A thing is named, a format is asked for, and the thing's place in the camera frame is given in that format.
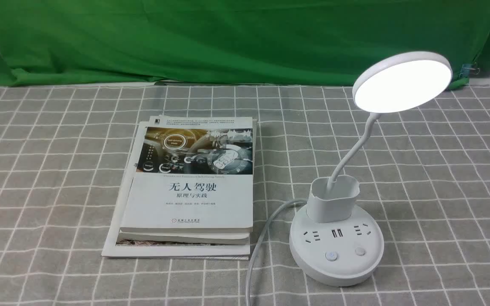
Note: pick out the white desk lamp with base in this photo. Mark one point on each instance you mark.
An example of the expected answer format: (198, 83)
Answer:
(332, 239)

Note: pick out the white self-driving textbook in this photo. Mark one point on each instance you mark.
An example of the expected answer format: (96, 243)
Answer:
(192, 174)

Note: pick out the large white bottom booklet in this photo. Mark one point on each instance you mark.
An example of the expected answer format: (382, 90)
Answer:
(113, 249)

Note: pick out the grey checked tablecloth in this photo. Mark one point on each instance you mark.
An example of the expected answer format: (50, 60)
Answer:
(424, 176)

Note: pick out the green backdrop cloth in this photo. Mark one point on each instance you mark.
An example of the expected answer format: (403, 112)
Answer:
(277, 42)

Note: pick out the blue binder clip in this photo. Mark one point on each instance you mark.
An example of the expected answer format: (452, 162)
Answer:
(469, 70)

